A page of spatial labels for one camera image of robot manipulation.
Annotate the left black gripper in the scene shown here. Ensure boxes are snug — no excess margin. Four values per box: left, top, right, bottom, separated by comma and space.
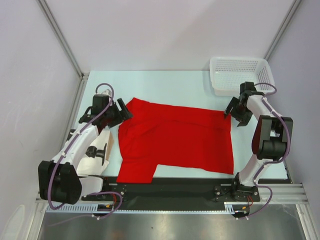
103, 98, 133, 128

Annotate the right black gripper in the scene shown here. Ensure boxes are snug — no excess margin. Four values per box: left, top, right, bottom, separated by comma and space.
223, 96, 253, 127

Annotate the red t shirt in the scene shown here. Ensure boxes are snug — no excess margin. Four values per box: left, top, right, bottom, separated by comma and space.
116, 98, 234, 184

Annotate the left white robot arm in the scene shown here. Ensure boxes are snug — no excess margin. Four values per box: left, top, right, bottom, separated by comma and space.
38, 91, 133, 205

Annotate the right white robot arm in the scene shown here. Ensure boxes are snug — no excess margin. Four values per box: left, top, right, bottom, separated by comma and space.
223, 81, 293, 201

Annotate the white perforated plastic basket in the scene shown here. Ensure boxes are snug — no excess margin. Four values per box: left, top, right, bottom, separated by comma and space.
209, 57, 276, 97

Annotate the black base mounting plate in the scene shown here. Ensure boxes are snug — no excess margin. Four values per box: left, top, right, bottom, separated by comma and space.
82, 176, 292, 212

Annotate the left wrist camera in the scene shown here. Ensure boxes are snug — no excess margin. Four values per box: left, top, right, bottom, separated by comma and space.
100, 89, 113, 97

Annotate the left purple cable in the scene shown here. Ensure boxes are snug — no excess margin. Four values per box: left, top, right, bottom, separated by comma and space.
47, 83, 123, 221

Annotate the white slotted cable duct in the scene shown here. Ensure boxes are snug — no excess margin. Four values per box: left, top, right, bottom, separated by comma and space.
45, 201, 249, 215

